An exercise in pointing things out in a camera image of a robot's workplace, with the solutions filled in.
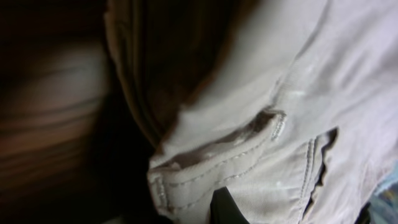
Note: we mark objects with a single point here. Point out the beige khaki shorts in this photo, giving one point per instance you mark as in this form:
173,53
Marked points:
291,105

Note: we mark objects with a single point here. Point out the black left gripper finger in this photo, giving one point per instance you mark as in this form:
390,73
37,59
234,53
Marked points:
223,209

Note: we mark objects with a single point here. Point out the light blue denim jeans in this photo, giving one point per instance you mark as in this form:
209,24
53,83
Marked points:
383,203

